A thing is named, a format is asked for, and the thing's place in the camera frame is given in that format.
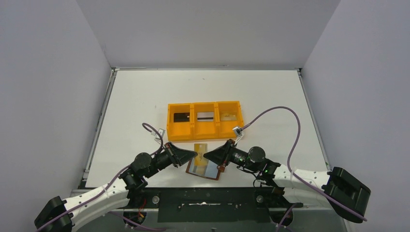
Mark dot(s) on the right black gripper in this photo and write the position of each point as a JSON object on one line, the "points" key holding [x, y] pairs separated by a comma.
{"points": [[228, 152]]}

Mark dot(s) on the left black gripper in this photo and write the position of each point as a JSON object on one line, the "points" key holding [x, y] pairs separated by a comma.
{"points": [[172, 155]]}

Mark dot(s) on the brown leather card holder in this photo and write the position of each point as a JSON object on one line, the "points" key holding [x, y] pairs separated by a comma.
{"points": [[203, 169]]}

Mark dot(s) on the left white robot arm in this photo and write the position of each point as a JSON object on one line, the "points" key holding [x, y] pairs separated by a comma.
{"points": [[70, 214]]}

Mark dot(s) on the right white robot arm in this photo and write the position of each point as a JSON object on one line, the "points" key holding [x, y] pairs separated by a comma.
{"points": [[337, 189]]}

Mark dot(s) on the black VIP card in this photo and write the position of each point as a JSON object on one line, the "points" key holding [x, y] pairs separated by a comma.
{"points": [[181, 117]]}

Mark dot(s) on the white magnetic stripe card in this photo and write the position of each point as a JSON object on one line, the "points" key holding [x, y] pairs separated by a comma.
{"points": [[205, 116]]}

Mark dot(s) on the right yellow bin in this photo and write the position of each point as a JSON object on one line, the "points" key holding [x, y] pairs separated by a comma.
{"points": [[226, 127]]}

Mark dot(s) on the yellow bin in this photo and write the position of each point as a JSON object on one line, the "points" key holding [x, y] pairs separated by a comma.
{"points": [[226, 127], [178, 132], [205, 130]]}

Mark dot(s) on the left yellow bin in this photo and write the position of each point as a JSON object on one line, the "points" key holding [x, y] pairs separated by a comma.
{"points": [[178, 132]]}

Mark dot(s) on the middle yellow bin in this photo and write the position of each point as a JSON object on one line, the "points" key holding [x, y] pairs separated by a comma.
{"points": [[205, 130]]}

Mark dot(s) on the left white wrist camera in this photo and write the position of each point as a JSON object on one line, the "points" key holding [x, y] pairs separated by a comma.
{"points": [[159, 135]]}

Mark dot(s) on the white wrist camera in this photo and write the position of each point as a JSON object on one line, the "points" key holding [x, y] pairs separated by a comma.
{"points": [[238, 131], [159, 135]]}

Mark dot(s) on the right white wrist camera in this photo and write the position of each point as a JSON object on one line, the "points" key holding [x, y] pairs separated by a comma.
{"points": [[238, 131]]}

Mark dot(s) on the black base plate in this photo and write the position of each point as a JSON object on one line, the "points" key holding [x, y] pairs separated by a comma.
{"points": [[212, 204]]}

